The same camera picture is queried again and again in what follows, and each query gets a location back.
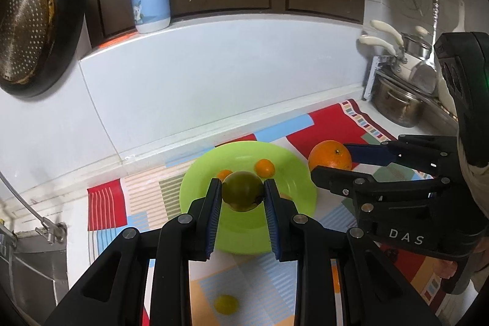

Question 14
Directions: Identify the metal dish rack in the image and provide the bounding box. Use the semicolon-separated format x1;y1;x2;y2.
363;55;459;125

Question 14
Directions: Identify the white-handled pan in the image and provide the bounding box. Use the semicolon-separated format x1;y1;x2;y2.
370;19;404;45
357;35;406;76

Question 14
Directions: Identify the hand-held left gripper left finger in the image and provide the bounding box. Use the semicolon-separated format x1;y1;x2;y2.
44;177;223;326

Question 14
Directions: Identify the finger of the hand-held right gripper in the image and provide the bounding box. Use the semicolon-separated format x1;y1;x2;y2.
311;166;451;214
342;135;459;178

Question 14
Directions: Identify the thin gooseneck faucet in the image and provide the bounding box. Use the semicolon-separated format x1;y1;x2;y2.
0;171;68;245

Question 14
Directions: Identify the large steel pot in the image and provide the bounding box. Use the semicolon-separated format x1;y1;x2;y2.
370;74;427;128

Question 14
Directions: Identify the steel pot with lid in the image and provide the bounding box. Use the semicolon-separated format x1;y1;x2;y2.
401;32;435;60

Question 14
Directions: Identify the green plate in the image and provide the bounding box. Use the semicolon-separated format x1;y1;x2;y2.
179;141;318;255

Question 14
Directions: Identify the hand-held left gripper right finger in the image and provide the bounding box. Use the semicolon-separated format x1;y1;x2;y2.
263;179;444;326

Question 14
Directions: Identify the colourful patchwork tablecloth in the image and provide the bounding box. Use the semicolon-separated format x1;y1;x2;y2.
87;99;459;326

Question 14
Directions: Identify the black frying pan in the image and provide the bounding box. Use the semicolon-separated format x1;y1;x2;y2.
0;0;86;98

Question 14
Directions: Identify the steel sink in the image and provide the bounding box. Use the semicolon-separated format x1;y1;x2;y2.
0;230;70;326

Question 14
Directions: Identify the white rice spoon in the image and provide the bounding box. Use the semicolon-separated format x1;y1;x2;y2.
451;0;467;34

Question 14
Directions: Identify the dark green tomato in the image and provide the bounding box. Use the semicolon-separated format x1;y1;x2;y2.
222;170;265;213

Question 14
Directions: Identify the orange with stem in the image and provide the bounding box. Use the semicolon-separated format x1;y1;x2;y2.
308;140;352;174

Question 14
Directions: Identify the yellow-green tomato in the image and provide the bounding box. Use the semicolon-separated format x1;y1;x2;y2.
214;294;240;316

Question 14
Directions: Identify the metal ladle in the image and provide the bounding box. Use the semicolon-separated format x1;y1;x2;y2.
410;0;441;94

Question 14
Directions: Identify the gold perforated strainer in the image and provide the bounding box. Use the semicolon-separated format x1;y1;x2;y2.
0;0;54;84

